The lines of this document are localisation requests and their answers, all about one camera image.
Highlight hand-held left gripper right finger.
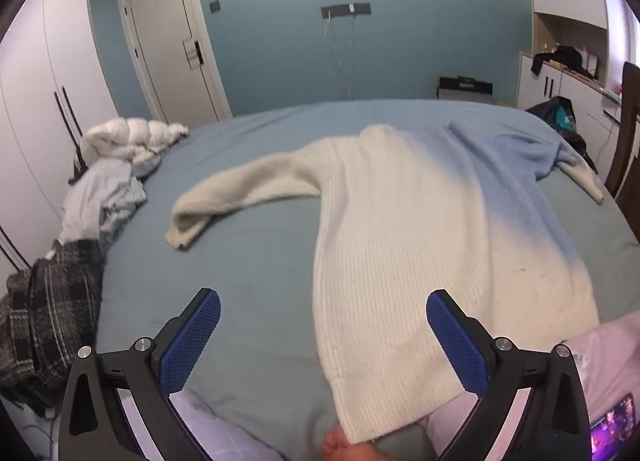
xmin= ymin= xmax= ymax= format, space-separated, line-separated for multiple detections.
xmin=425 ymin=289 xmax=593 ymax=461

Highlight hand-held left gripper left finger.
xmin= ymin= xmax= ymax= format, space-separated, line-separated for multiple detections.
xmin=58 ymin=287 xmax=222 ymax=461

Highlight white knitted sweater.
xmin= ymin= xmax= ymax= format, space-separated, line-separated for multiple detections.
xmin=165 ymin=122 xmax=606 ymax=444

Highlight bed with light blue sheet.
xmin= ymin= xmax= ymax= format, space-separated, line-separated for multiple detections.
xmin=95 ymin=100 xmax=640 ymax=461

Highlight black and white plaid cloth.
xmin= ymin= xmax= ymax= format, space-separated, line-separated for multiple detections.
xmin=0 ymin=239 xmax=106 ymax=402

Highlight person's foot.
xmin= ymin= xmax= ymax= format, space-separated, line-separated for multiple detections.
xmin=321 ymin=428 xmax=391 ymax=461

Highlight pink pajama pants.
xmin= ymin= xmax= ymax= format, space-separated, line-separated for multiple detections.
xmin=117 ymin=311 xmax=640 ymax=461

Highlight grey-blue crumpled cloth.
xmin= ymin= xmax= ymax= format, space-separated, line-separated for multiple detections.
xmin=60 ymin=156 xmax=151 ymax=252

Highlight smartphone with lit screen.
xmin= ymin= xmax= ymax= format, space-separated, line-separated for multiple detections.
xmin=590 ymin=393 xmax=636 ymax=457

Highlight white fluffy garment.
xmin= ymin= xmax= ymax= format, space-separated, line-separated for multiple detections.
xmin=80 ymin=117 xmax=191 ymax=166

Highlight black bag with teal patch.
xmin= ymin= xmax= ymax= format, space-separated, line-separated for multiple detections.
xmin=526 ymin=96 xmax=598 ymax=172

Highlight black flat box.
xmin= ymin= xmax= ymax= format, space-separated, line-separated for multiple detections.
xmin=437 ymin=76 xmax=494 ymax=102

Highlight wooden chair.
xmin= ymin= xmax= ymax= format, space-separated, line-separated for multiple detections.
xmin=604 ymin=61 xmax=640 ymax=222

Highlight white wardrobe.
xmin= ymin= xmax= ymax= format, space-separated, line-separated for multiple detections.
xmin=0 ymin=0 xmax=121 ymax=272

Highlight white room door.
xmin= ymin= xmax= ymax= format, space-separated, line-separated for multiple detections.
xmin=117 ymin=0 xmax=233 ymax=128

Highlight wall-mounted power strip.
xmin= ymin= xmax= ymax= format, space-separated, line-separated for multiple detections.
xmin=321 ymin=2 xmax=373 ymax=19

